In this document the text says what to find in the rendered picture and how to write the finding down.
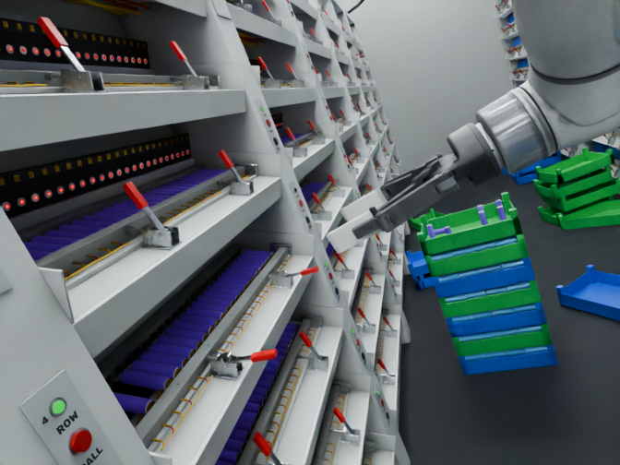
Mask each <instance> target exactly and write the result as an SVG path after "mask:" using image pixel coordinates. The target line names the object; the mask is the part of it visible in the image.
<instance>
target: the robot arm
mask: <svg viewBox="0 0 620 465"><path fill-rule="evenodd" d="M511 4H512V9H513V14H514V19H515V22H516V26H517V29H518V33H519V37H520V40H521V43H522V45H523V47H524V48H525V50H526V52H527V54H528V57H529V60H530V68H529V73H528V80H527V81H526V82H525V83H523V84H522V85H520V86H519V87H517V88H516V89H513V90H511V91H509V92H508V93H507V94H506V95H504V96H503V97H501V98H499V99H498V100H496V101H494V102H492V103H490V104H489V105H487V106H485V107H484V108H482V109H481V110H480V111H478V112H477V113H476V114H475V116H476V120H477V123H478V124H477V125H475V124H474V123H472V124H471V123H468V124H466V125H465V126H463V127H462V128H460V129H458V130H457V131H455V132H453V133H452V134H450V135H448V136H447V143H448V145H449V146H450V148H451V149H452V151H453V152H452V153H450V154H448V155H447V156H444V157H443V155H442V153H439V154H438V153H437V154H436V155H435V156H434V157H433V158H431V159H429V160H428V161H425V162H423V163H421V164H419V165H417V166H415V167H413V168H411V169H409V170H408V171H406V172H404V173H401V174H399V175H398V176H396V177H394V178H392V179H390V180H386V181H385V182H384V184H383V185H381V187H380V188H377V189H376V190H374V191H372V192H370V193H369V194H367V195H365V196H364V197H361V198H359V199H358V200H356V201H354V202H353V203H351V204H350V205H348V206H347V207H345V208H343V209H341V210H340V213H341V215H342V216H343V218H344V219H345V220H346V221H347V223H345V224H343V225H342V226H340V227H339V228H337V229H335V230H334V231H332V232H329V233H328V234H327V238H328V240H329V241H330V243H331V244H332V246H333V247H334V249H335V250H336V252H337V253H338V254H340V253H341V252H343V251H345V250H347V249H349V248H351V247H353V246H355V245H356V244H359V243H360V242H362V241H364V240H366V239H368V238H369V237H371V236H373V235H375V234H377V233H380V232H382V231H385V232H386V233H390V232H392V231H393V230H394V229H395V228H397V227H399V226H400V225H401V224H402V223H404V222H405V221H408V220H409V219H411V218H412V217H414V216H415V215H417V214H418V213H420V212H422V211H423V210H425V209H427V208H428V207H430V206H431V205H433V204H434V203H435V202H437V201H438V200H440V199H441V198H443V197H446V196H448V195H450V194H452V193H455V192H457V191H458V190H459V186H458V184H457V181H458V180H460V179H461V178H462V177H463V176H465V175H467V177H468V179H469V180H470V182H471V184H472V185H473V186H479V185H482V184H484V183H486V182H488V181H490V180H492V179H493V178H495V177H497V176H498V175H500V173H501V169H502V168H504V169H505V170H506V171H507V172H508V173H509V174H515V173H517V172H519V171H521V170H523V169H525V168H528V167H529V166H530V165H532V164H533V163H535V162H537V161H540V160H542V159H544V158H548V157H550V156H552V154H554V153H555V152H557V151H559V150H561V149H565V148H568V147H571V146H575V145H579V144H583V143H586V142H589V141H591V140H593V139H595V138H597V137H601V136H603V135H605V134H607V133H609V132H611V131H613V130H615V129H616V128H618V127H620V0H511ZM387 215H388V216H387ZM388 217H389V218H388Z"/></svg>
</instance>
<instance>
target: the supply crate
mask: <svg viewBox="0 0 620 465"><path fill-rule="evenodd" d="M501 195H502V198H503V200H501V202H502V206H503V208H504V211H505V214H506V217H507V219H506V220H504V221H501V220H500V218H499V214H498V211H497V207H496V204H495V202H494V203H490V204H486V205H483V210H484V213H485V217H486V219H487V223H488V224H486V225H482V223H481V220H480V216H479V213H478V212H479V211H478V209H477V207H476V208H472V209H466V210H463V211H459V212H456V213H452V214H448V215H446V216H442V217H438V218H434V219H431V220H427V218H426V215H425V214H424V215H421V216H420V219H421V222H422V229H421V232H418V233H417V237H418V240H419V243H420V246H421V248H422V251H423V256H430V255H434V254H438V253H443V252H446V251H450V250H454V249H459V248H462V247H466V246H471V245H475V244H481V243H486V242H490V241H493V240H497V239H502V238H506V237H509V236H513V235H518V234H522V233H523V231H522V228H521V225H520V221H519V215H518V212H517V209H516V208H514V207H513V205H512V203H511V201H510V199H509V195H508V192H505V193H502V194H501ZM428 224H432V226H433V229H434V230H437V229H442V228H445V227H446V226H450V229H451V231H452V233H450V234H446V233H440V234H437V235H436V236H435V238H430V236H429V235H428V230H427V227H426V225H428Z"/></svg>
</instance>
